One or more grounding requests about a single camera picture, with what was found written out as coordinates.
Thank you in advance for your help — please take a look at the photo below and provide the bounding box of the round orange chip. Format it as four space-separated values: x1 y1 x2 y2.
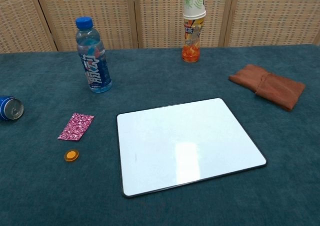
64 149 80 163

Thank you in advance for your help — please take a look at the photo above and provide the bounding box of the orange juice drink bottle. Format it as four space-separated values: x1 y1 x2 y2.
181 17 204 63

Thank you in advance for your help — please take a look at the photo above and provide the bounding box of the blue sports drink bottle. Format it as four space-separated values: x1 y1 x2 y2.
75 16 113 94

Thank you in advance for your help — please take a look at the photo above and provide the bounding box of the white rectangular board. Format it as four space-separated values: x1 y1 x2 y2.
116 98 268 198

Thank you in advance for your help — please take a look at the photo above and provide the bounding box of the woven bamboo folding screen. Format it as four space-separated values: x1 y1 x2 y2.
0 0 320 54

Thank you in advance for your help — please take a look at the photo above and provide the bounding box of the white floral paper cup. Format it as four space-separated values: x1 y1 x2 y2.
183 0 207 20

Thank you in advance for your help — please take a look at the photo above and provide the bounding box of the folded brown cloth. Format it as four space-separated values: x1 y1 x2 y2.
228 64 306 112

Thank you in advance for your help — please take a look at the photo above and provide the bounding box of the teal table cloth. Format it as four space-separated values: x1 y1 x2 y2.
0 44 320 226

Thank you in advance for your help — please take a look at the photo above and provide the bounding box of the blue white drink can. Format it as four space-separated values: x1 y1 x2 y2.
0 95 25 122

